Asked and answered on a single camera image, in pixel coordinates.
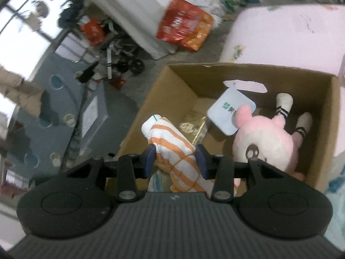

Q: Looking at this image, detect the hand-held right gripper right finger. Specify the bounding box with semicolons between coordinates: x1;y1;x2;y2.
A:
195;144;283;203

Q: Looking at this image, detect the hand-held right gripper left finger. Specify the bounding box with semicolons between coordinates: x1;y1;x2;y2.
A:
66;144;157;203

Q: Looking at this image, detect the orange striped white towel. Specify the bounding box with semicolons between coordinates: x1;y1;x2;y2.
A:
141;115;213;193

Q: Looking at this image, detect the gold foil packet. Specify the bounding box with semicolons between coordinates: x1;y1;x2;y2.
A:
179;111;208;143

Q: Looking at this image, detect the light blue square pouch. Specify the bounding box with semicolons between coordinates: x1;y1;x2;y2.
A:
207;88;256;136

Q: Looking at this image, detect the pink plush doll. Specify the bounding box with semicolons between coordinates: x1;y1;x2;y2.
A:
232;93;313;195

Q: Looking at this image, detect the brown cardboard box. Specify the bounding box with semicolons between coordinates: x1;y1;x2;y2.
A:
105;63;341;195

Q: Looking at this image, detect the grey box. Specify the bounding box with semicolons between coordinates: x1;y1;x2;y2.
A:
81;82;110;138

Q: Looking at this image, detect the folded stroller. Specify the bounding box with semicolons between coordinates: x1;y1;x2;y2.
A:
100;32;146;80

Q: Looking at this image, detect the blue grey floor mat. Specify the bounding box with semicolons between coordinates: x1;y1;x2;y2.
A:
0;51;138;178

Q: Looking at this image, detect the white plastic bag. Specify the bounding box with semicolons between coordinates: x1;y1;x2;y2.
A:
325;156;345;249

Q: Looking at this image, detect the red gift bag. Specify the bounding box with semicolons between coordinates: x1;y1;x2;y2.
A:
156;0;215;52

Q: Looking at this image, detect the red plastic bag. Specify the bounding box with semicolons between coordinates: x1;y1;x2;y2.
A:
81;19;105;46

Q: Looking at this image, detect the white curtain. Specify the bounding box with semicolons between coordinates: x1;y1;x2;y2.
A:
92;0;178;60

